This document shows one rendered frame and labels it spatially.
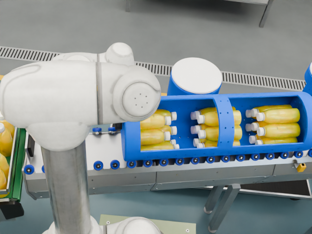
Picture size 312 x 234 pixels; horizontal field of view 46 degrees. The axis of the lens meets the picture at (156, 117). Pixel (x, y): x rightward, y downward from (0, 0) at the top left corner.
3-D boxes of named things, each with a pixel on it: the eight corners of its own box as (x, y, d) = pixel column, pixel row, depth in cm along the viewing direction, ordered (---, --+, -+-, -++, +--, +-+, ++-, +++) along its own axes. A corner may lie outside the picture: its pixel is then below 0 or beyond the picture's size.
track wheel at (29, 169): (33, 165, 159) (34, 163, 161) (22, 165, 158) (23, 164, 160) (34, 174, 160) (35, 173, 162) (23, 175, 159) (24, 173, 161)
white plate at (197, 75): (162, 65, 201) (162, 66, 201) (189, 99, 186) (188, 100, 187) (204, 52, 211) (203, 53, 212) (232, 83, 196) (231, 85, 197)
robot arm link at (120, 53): (132, 69, 140) (98, 69, 138) (134, 37, 128) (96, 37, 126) (135, 90, 134) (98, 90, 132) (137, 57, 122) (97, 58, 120)
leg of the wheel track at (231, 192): (217, 232, 251) (242, 188, 203) (208, 233, 250) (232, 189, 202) (215, 224, 255) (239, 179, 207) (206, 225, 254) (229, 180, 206)
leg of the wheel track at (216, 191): (212, 213, 260) (235, 167, 212) (204, 214, 259) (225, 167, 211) (210, 206, 263) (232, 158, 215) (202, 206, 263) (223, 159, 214)
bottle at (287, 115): (302, 118, 167) (265, 120, 164) (295, 124, 173) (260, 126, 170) (298, 105, 169) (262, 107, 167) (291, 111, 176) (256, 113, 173)
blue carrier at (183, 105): (301, 161, 180) (329, 130, 157) (123, 172, 167) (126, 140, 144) (282, 113, 196) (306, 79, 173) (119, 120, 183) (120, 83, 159)
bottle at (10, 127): (14, 146, 175) (6, 123, 161) (0, 143, 175) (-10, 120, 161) (20, 134, 179) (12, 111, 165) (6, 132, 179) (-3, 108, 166)
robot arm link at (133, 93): (155, 58, 85) (96, 59, 83) (170, 65, 68) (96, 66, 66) (155, 113, 88) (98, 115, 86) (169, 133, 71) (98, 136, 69)
